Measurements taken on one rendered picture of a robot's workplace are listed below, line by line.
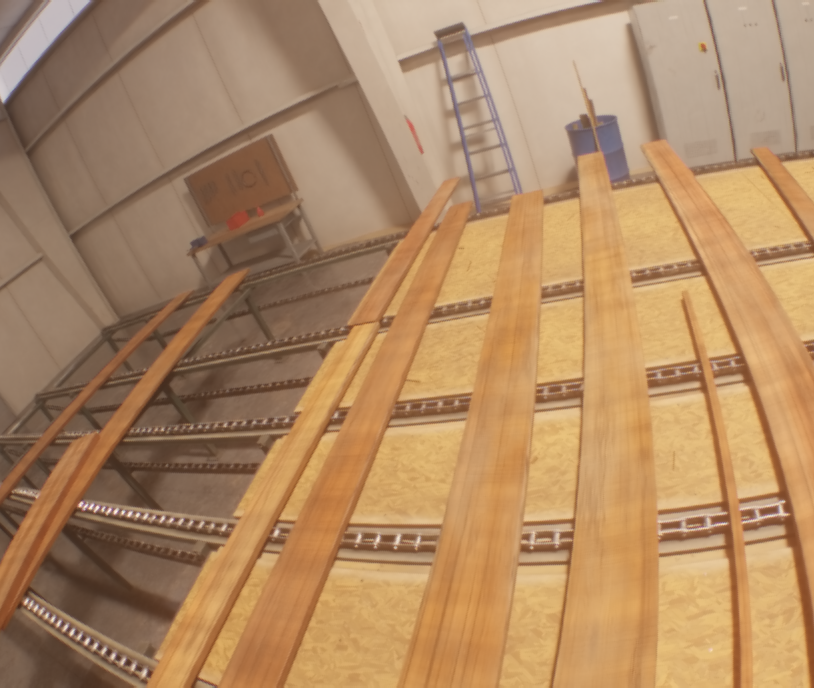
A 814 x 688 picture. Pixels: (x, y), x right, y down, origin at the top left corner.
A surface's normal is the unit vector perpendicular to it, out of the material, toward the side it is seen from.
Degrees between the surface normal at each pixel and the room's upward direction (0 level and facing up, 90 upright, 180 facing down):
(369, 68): 99
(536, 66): 88
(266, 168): 90
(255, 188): 90
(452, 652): 0
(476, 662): 0
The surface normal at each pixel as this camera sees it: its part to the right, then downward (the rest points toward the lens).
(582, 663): -0.36, -0.80
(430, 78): -0.25, 0.53
